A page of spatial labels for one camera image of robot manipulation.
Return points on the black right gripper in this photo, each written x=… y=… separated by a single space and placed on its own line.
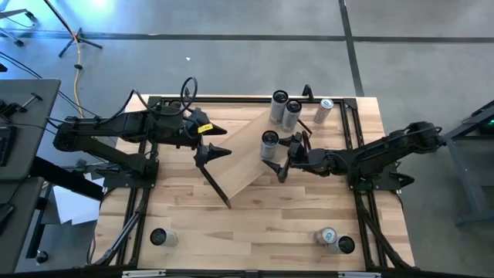
x=305 y=158

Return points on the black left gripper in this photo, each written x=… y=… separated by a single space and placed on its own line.
x=170 y=127

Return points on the white beverage can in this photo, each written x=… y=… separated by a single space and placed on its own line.
x=268 y=148
x=339 y=245
x=278 y=112
x=290 y=119
x=170 y=238

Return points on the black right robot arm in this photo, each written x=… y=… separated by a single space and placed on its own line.
x=386 y=154

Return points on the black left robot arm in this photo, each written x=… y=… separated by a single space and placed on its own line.
x=96 y=131

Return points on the silver beverage can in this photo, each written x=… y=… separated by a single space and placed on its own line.
x=322 y=114
x=324 y=236

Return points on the white paper sheet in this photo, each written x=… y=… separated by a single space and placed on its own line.
x=73 y=204

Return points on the black tripod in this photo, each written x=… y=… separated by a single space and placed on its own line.
x=78 y=38

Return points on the grey desk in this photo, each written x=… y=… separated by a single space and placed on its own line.
x=34 y=116

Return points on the grey metal cart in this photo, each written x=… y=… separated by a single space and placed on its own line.
x=465 y=181

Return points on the black device with green light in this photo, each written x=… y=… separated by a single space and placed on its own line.
x=487 y=126

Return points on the black keyboard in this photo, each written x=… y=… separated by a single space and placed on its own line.
x=7 y=146

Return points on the black caster wheel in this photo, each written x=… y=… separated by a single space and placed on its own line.
x=41 y=257

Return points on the wooden shelf with black frame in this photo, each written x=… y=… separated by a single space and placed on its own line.
x=243 y=162

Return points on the black rail clamp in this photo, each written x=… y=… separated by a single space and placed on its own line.
x=187 y=94
x=307 y=92

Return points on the silver mounting bracket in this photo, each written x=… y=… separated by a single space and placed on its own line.
x=359 y=275
x=143 y=274

